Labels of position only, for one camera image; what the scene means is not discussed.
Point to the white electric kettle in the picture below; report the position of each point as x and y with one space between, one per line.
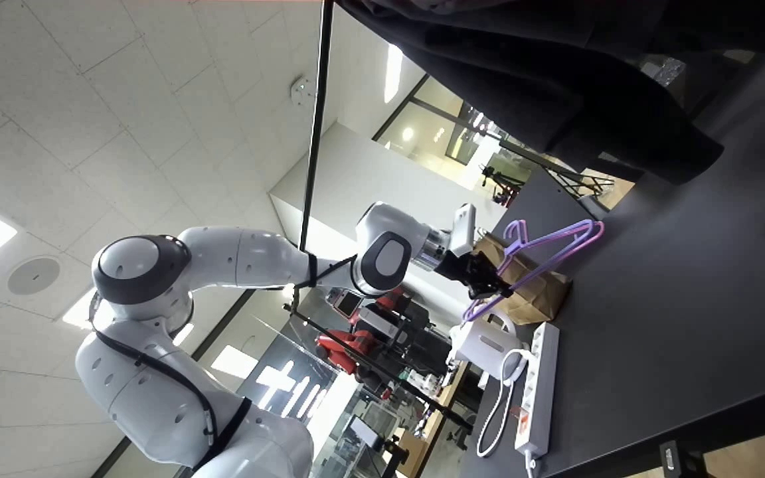
479 343

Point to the black hanging bar frame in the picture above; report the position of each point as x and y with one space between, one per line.
315 146

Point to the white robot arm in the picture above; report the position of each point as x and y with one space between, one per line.
145 294

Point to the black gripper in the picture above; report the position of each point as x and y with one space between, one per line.
473 271

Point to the purple plastic hanger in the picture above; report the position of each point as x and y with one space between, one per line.
550 250

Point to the black hanging cloth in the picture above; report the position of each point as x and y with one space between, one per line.
564 76

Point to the white power strip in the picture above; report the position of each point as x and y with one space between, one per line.
534 412

